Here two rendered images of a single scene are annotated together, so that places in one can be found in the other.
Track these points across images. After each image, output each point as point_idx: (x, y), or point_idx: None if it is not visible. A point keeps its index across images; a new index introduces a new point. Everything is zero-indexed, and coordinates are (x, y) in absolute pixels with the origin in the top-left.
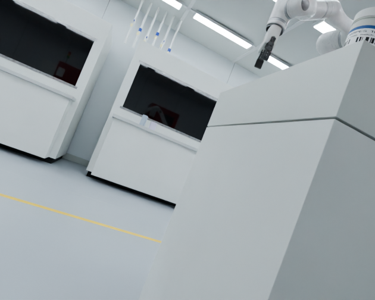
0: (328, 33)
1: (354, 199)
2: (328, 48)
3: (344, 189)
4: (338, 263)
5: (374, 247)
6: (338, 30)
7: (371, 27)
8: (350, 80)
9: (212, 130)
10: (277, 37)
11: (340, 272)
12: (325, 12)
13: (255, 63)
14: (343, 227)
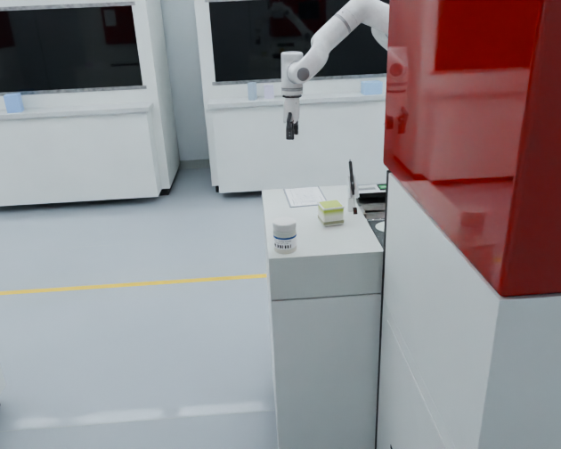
0: None
1: (304, 330)
2: (386, 41)
3: (294, 328)
4: (309, 359)
5: (330, 345)
6: None
7: (277, 238)
8: (270, 281)
9: None
10: (293, 112)
11: (313, 362)
12: (348, 30)
13: None
14: (304, 343)
